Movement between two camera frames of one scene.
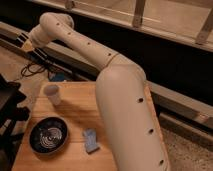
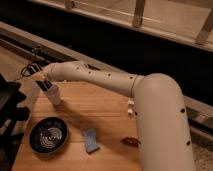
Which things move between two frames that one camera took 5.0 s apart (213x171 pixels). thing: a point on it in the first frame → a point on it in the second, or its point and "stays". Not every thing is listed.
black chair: [11, 116] stays
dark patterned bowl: [49, 135] stays
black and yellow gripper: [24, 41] → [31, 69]
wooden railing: [187, 20] stays
